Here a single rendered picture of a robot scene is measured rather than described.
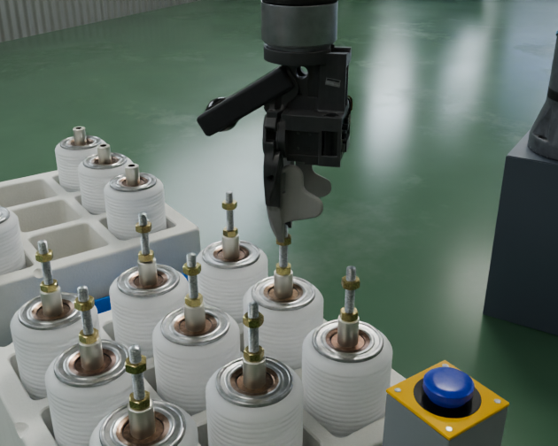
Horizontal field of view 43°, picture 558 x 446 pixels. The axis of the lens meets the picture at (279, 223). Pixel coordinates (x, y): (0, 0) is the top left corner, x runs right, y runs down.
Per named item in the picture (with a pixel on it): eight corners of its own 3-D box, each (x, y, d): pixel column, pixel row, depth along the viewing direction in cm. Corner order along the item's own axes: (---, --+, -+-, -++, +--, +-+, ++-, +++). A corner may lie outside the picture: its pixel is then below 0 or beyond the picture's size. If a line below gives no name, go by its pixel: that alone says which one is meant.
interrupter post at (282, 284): (294, 300, 83) (295, 276, 81) (274, 302, 83) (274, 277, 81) (291, 289, 85) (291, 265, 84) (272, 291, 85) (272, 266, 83)
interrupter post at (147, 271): (135, 287, 86) (133, 263, 84) (143, 277, 88) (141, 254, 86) (154, 289, 85) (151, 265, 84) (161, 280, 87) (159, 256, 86)
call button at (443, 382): (445, 379, 60) (447, 358, 59) (482, 404, 57) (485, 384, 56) (411, 396, 58) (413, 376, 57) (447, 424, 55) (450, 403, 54)
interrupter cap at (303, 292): (320, 311, 81) (320, 305, 80) (253, 315, 80) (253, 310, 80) (309, 278, 88) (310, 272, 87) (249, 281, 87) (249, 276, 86)
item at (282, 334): (326, 436, 88) (330, 313, 80) (248, 442, 87) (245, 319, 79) (313, 387, 96) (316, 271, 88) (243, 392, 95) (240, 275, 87)
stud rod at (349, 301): (353, 332, 74) (357, 269, 71) (344, 333, 74) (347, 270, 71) (352, 326, 75) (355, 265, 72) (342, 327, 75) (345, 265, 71)
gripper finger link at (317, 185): (329, 231, 81) (329, 160, 76) (278, 226, 82) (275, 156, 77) (332, 217, 83) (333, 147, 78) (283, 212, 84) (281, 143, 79)
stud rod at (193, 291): (201, 314, 77) (197, 253, 74) (194, 319, 76) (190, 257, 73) (195, 311, 78) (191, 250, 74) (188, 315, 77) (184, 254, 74)
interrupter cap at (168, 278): (106, 296, 84) (105, 290, 83) (132, 265, 90) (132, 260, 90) (166, 303, 82) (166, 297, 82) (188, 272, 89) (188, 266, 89)
